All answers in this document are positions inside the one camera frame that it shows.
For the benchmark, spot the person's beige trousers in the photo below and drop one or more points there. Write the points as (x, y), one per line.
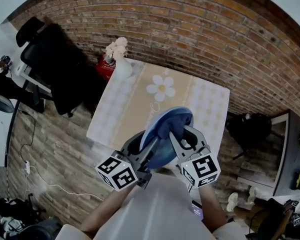
(230, 231)

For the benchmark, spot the red fire extinguisher box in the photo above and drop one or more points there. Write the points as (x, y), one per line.
(103, 69)

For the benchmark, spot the person's right forearm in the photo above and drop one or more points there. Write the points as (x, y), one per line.
(211, 206)

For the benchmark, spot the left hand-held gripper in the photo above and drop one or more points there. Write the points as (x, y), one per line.
(120, 175)

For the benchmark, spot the person's left forearm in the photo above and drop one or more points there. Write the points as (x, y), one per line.
(107, 209)

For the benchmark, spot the black backpack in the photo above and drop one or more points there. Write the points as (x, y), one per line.
(250, 127)

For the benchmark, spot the person's white shirt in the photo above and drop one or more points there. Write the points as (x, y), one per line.
(152, 209)

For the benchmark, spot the dark phone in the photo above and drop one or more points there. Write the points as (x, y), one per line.
(198, 210)

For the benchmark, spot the white flower bunch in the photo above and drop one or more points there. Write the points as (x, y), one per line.
(117, 49)

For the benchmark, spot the dark blue cloth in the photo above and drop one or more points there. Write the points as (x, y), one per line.
(175, 125)

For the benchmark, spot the black office chair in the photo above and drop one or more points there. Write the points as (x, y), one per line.
(57, 69)

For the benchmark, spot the white vase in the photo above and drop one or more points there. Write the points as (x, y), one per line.
(123, 69)

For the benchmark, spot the white power adapter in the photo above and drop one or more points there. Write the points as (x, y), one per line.
(27, 167)

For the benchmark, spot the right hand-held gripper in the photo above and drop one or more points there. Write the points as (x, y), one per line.
(202, 169)

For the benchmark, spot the pile of black bags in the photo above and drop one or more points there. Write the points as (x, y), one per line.
(17, 221)

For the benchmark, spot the blue plate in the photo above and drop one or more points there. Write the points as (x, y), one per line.
(165, 156)

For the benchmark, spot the grey stool seat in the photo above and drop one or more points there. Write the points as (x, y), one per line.
(1, 104)

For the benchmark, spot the white desk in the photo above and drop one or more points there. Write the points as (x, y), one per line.
(7, 41)

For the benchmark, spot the dark desk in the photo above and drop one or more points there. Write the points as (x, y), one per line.
(295, 159)

